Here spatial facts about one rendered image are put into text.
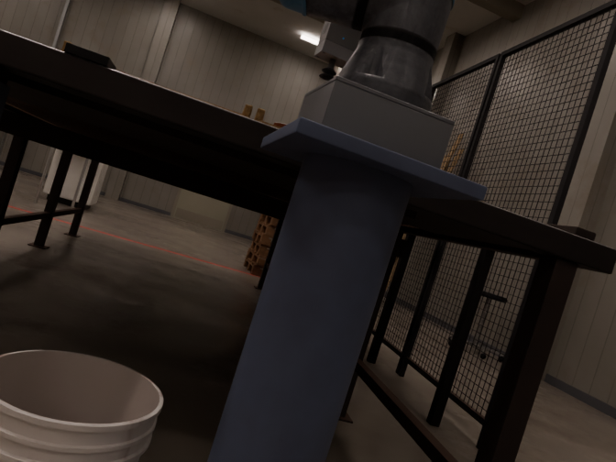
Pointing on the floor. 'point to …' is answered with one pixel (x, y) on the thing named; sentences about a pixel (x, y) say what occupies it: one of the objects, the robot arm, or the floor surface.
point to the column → (320, 291)
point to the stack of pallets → (256, 255)
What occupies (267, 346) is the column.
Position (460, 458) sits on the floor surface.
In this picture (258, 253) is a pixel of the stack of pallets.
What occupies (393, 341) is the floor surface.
